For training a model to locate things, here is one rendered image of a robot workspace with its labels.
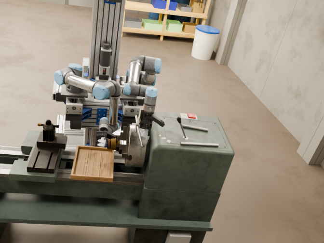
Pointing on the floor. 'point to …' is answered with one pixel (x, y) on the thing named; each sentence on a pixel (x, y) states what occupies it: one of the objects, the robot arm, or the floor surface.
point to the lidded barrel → (204, 42)
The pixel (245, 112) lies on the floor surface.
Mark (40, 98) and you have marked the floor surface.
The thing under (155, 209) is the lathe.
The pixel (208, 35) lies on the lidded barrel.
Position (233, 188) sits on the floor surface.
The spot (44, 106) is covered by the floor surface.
